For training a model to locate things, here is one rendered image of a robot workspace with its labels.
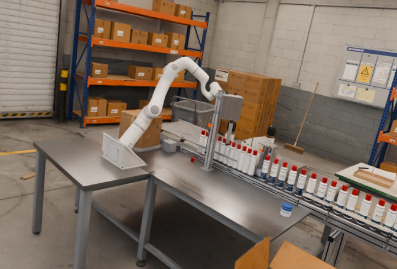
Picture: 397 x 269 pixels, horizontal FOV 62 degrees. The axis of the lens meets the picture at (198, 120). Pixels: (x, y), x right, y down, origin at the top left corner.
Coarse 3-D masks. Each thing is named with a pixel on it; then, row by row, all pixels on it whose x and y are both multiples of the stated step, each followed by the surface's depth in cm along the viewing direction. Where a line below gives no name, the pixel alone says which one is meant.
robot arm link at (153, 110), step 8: (168, 64) 272; (176, 64) 272; (168, 72) 270; (176, 72) 272; (160, 80) 274; (168, 80) 273; (160, 88) 271; (168, 88) 276; (152, 96) 268; (160, 96) 269; (152, 104) 262; (160, 104) 266; (152, 112) 261; (160, 112) 265
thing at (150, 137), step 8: (128, 112) 302; (136, 112) 308; (128, 120) 300; (152, 120) 297; (160, 120) 306; (120, 128) 308; (152, 128) 300; (160, 128) 309; (120, 136) 309; (144, 136) 294; (152, 136) 303; (136, 144) 297; (144, 144) 297; (152, 144) 306
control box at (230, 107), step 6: (222, 96) 262; (228, 96) 260; (234, 96) 261; (240, 96) 267; (222, 102) 260; (228, 102) 261; (234, 102) 262; (240, 102) 264; (222, 108) 261; (228, 108) 262; (234, 108) 264; (240, 108) 265; (222, 114) 263; (228, 114) 264; (234, 114) 265
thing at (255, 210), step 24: (144, 168) 258; (168, 168) 266; (192, 168) 274; (216, 168) 283; (192, 192) 231; (216, 192) 238; (240, 192) 245; (264, 192) 252; (336, 192) 276; (240, 216) 209; (264, 216) 215
